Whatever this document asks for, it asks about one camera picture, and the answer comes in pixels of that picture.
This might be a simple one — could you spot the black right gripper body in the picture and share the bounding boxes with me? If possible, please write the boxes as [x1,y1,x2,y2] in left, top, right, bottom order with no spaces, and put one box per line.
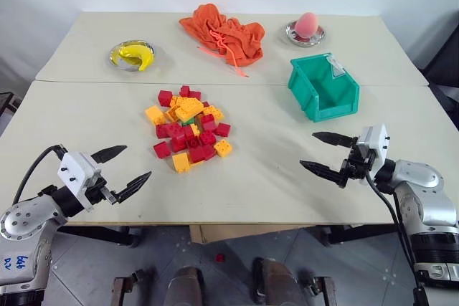
[340,137,377,188]

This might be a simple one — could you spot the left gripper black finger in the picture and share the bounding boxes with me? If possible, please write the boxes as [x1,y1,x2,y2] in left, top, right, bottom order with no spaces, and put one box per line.
[115,171,153,203]
[90,145,128,166]

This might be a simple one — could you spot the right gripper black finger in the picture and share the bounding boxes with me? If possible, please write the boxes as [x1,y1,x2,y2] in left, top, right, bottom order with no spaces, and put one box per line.
[311,131,359,149]
[298,159,349,188]

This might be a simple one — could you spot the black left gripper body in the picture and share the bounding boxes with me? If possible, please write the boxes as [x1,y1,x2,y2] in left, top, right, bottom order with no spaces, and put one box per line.
[85,176,119,207]

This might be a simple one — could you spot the brown cardboard box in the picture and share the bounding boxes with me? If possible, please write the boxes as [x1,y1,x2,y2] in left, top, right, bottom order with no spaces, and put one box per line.
[189,224,317,244]

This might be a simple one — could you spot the black table leg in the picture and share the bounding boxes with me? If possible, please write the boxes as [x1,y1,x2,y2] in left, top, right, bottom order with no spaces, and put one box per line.
[56,225,141,249]
[314,224,399,247]

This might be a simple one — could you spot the green plastic bin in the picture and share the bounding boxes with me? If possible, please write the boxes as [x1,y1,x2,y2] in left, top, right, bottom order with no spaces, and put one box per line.
[287,52,361,123]

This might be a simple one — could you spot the red plastic building brick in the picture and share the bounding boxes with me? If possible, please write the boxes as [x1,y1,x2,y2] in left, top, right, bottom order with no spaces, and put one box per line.
[155,122,186,140]

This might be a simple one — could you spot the clear label on bin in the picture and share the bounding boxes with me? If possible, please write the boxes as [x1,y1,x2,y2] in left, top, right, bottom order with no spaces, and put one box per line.
[327,56,347,80]

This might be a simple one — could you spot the long red toy block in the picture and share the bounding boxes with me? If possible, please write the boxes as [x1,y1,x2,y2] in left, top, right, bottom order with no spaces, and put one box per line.
[187,145,217,164]

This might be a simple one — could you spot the silver plate under banana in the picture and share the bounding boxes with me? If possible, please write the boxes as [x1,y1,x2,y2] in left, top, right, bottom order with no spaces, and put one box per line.
[108,39,158,72]

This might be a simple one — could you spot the large yellow studded block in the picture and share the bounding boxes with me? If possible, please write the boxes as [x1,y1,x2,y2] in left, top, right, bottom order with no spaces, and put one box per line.
[174,97,205,123]

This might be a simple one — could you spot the silver plate under peach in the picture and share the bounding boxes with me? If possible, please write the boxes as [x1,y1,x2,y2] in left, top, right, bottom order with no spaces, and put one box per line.
[285,19,328,49]

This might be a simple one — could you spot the yellow toy banana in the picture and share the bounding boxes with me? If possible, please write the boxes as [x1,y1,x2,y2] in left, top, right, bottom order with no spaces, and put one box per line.
[112,44,156,72]

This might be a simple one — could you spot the white label blue writing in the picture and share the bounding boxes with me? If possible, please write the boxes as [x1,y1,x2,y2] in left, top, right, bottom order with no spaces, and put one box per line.
[0,244,36,282]

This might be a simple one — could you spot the dark rounded shape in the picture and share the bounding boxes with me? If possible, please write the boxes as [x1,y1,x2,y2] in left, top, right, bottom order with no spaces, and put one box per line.
[167,266,208,306]
[252,257,306,306]

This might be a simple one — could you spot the pink toy peach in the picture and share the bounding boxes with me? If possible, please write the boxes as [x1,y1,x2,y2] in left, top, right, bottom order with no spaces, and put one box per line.
[294,11,319,39]

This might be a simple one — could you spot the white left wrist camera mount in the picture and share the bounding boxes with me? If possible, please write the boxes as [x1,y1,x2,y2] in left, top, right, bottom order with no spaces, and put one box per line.
[57,151,104,211]

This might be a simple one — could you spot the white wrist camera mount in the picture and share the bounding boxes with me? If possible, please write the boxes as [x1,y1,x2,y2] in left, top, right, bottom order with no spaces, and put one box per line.
[356,123,391,178]
[57,151,104,211]

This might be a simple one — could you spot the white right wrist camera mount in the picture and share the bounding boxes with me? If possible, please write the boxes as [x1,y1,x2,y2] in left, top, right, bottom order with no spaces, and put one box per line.
[356,123,391,178]

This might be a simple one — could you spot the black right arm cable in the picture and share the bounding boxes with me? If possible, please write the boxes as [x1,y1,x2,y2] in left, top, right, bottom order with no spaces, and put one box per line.
[364,171,430,306]

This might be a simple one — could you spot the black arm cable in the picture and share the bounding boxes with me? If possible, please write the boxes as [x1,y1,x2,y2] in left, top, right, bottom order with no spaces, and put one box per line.
[11,145,70,207]
[364,171,430,306]

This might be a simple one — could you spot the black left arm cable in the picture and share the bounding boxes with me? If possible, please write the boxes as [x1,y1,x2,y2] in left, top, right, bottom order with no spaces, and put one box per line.
[11,145,70,207]

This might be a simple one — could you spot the rusty metal bracket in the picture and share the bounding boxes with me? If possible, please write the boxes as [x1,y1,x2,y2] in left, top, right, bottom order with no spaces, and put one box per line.
[112,267,159,306]
[303,274,336,306]

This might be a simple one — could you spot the dark metal frame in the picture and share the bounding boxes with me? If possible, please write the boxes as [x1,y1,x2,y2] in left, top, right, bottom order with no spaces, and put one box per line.
[0,90,22,125]

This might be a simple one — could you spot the orange drawstring cloth bag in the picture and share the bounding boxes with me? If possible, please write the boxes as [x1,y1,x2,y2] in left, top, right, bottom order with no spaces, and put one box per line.
[179,3,267,78]

